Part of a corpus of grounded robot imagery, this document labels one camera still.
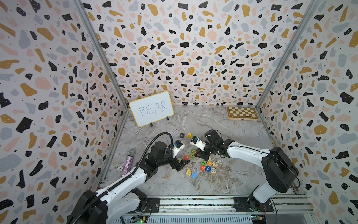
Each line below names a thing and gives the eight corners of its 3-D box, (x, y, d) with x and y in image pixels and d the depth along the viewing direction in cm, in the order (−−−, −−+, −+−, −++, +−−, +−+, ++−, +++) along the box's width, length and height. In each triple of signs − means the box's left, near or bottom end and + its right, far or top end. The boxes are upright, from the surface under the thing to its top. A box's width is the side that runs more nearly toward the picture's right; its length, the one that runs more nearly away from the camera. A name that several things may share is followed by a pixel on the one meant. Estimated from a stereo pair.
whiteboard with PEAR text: (139, 129, 108) (132, 112, 93) (136, 120, 114) (128, 102, 99) (174, 116, 117) (173, 99, 102) (169, 108, 124) (167, 90, 109)
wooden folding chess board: (228, 120, 115) (228, 118, 113) (225, 109, 123) (226, 106, 121) (258, 120, 115) (259, 118, 113) (253, 109, 123) (254, 107, 121)
